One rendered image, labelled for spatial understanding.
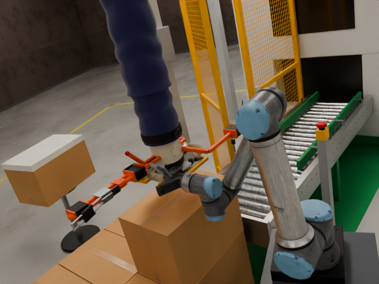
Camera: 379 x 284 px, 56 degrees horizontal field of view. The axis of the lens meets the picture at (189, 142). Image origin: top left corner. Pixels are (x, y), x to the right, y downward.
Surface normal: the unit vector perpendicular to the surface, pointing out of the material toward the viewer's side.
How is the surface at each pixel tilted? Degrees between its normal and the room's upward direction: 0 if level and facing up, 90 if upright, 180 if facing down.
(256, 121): 87
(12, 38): 90
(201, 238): 90
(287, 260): 99
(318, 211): 2
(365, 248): 0
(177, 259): 90
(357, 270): 0
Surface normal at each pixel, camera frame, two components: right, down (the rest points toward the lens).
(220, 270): 0.76, 0.09
